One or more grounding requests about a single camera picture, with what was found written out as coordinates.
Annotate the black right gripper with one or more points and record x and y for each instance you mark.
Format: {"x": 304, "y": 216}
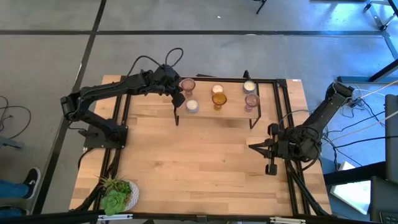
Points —
{"x": 280, "y": 147}

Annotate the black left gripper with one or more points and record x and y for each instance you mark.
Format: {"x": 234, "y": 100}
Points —
{"x": 168, "y": 79}

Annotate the pink glass candle holder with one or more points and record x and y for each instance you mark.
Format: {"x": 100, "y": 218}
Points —
{"x": 252, "y": 101}
{"x": 188, "y": 84}

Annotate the white candle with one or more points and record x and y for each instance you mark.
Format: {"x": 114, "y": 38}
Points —
{"x": 192, "y": 105}
{"x": 249, "y": 86}
{"x": 217, "y": 88}

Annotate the amber glass candle holder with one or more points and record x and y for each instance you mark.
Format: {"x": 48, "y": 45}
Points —
{"x": 219, "y": 99}

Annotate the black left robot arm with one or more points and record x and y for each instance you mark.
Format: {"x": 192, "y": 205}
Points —
{"x": 102, "y": 90}

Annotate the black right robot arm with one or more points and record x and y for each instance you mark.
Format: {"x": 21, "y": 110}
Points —
{"x": 323, "y": 109}

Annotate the wooden shelf with black legs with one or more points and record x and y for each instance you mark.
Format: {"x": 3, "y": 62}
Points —
{"x": 205, "y": 102}

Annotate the black desk beam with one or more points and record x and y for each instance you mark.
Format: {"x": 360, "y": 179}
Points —
{"x": 354, "y": 173}

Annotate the white floor panel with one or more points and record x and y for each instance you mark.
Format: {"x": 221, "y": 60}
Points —
{"x": 351, "y": 193}

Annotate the black power adapter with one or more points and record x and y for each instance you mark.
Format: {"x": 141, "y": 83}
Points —
{"x": 357, "y": 102}

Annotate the black tripod leg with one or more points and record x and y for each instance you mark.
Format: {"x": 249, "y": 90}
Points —
{"x": 261, "y": 6}

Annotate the black horizontal metal beam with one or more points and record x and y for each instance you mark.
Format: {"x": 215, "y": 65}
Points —
{"x": 171, "y": 215}

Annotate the blue floor bar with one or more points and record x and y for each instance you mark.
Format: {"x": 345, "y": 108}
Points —
{"x": 357, "y": 79}

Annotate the white plant pot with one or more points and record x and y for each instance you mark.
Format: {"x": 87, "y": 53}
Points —
{"x": 135, "y": 194}

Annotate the grey cabinet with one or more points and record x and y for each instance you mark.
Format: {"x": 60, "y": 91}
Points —
{"x": 391, "y": 140}

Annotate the dark grey box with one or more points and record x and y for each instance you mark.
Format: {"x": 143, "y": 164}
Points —
{"x": 384, "y": 196}

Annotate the green succulent plant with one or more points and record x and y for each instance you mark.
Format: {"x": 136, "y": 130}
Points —
{"x": 113, "y": 202}

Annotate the black table leg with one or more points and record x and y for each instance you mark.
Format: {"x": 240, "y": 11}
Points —
{"x": 385, "y": 70}

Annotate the grey metal stand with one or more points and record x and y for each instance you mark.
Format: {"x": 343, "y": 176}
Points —
{"x": 390, "y": 42}

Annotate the person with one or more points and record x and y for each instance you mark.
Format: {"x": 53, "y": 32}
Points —
{"x": 32, "y": 180}

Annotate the grey floor stand foot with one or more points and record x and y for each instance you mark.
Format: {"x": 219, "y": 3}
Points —
{"x": 9, "y": 143}

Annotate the black metal table frame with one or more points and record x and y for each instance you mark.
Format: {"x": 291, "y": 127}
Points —
{"x": 267, "y": 80}

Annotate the silver metal bracket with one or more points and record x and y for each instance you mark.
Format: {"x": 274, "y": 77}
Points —
{"x": 287, "y": 220}
{"x": 115, "y": 216}

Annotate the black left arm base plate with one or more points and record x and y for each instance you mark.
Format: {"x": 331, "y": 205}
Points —
{"x": 93, "y": 143}

